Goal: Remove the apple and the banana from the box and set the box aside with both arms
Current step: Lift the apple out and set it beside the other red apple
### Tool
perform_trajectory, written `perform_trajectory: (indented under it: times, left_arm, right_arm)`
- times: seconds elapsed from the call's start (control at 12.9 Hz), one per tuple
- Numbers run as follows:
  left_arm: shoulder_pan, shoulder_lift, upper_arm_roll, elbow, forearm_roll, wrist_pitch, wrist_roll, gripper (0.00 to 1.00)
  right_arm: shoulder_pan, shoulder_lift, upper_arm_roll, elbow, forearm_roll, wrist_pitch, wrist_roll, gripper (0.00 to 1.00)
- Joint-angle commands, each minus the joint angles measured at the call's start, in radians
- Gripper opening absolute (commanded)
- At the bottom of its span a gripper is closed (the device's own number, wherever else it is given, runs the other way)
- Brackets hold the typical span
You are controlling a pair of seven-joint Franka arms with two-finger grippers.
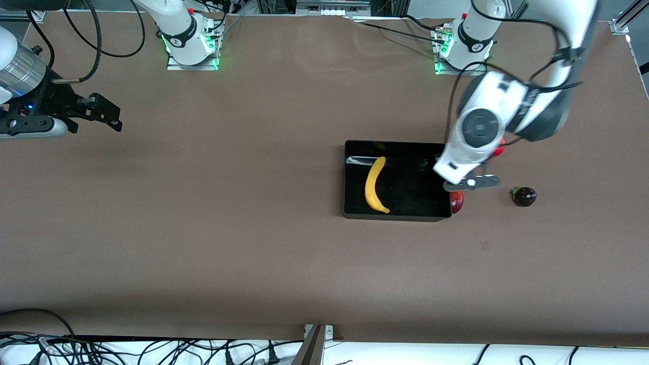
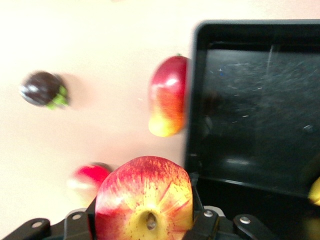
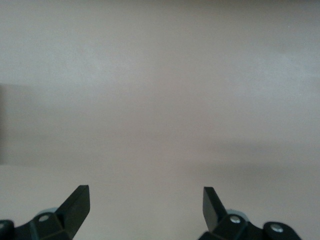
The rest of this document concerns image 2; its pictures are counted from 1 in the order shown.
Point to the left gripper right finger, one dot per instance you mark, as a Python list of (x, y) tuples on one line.
[(206, 222)]

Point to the yellow banana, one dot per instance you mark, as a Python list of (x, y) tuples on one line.
[(315, 192)]

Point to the dark purple mangosteen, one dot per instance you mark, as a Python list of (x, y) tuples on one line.
[(40, 88)]

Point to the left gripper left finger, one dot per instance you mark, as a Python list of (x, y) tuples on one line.
[(80, 225)]

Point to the red yellow mango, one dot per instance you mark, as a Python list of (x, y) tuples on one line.
[(167, 100)]

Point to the red yellow apple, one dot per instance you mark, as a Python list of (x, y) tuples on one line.
[(145, 195)]

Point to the red pomegranate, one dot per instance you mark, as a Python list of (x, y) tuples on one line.
[(85, 177)]

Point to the black plastic box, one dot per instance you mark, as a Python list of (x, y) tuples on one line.
[(250, 100)]

